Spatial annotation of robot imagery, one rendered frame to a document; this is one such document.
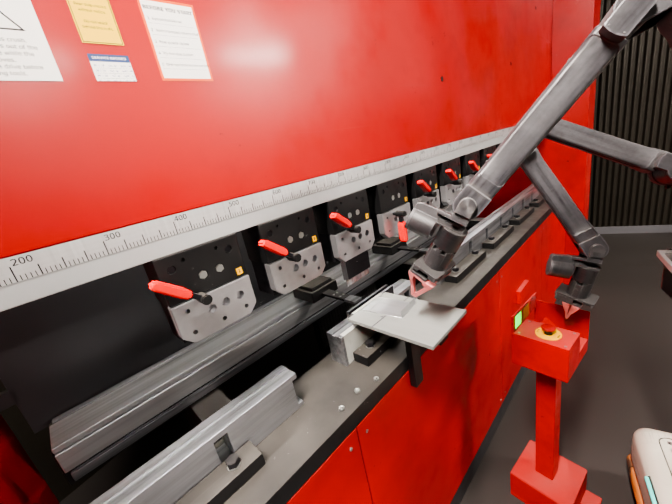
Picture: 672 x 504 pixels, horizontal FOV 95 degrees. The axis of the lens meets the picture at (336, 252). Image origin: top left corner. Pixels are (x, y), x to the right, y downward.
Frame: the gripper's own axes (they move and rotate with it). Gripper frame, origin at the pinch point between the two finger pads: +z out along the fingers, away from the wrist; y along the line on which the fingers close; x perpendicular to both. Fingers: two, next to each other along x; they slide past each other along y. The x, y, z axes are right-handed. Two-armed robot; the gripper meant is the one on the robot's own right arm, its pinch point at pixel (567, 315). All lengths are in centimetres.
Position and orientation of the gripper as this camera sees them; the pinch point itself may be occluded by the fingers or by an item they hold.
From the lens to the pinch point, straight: 128.6
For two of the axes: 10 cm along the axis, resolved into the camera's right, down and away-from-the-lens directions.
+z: 0.4, 8.7, 4.9
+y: -6.6, -3.4, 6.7
